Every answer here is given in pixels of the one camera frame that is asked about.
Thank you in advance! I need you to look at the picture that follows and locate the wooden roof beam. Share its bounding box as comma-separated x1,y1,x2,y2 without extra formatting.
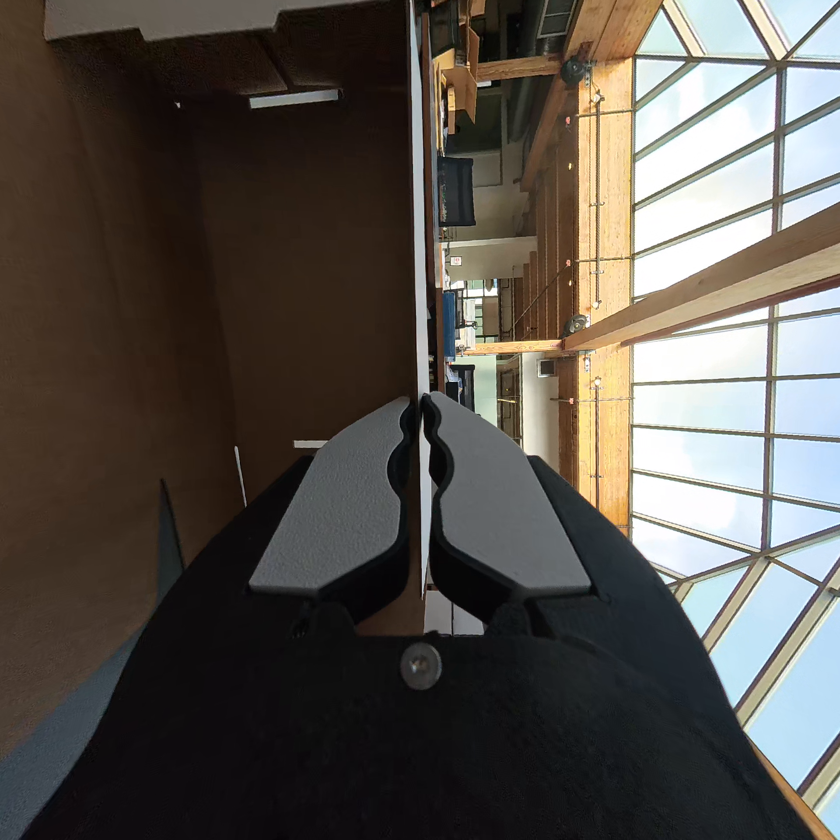
564,203,840,352

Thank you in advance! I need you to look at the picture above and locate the black mesh office chair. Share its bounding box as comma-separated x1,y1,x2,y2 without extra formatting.
438,156,475,227

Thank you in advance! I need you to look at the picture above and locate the wooden post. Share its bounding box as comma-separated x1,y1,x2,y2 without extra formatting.
459,338,565,358
476,56,565,83

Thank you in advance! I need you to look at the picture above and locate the grey ventilation duct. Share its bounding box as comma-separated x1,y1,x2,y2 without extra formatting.
502,0,546,158

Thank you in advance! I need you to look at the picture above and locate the white pillar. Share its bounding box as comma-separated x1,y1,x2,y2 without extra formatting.
438,236,538,290

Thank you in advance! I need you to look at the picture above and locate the frosted glass partition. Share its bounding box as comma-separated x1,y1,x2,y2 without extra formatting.
456,354,501,421

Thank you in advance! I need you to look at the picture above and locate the white cardboard mailer box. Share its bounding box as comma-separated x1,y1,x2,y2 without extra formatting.
0,0,435,762

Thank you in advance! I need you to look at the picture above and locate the open brown cardboard box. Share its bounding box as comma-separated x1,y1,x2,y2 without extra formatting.
436,49,479,126
459,0,487,61

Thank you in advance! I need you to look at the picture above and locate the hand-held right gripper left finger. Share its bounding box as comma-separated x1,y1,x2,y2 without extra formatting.
248,395,422,624

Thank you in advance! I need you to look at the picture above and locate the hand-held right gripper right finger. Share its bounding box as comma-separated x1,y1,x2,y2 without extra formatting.
422,392,592,624

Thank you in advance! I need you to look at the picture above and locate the glass skylight window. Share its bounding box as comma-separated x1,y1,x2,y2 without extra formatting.
630,0,840,840

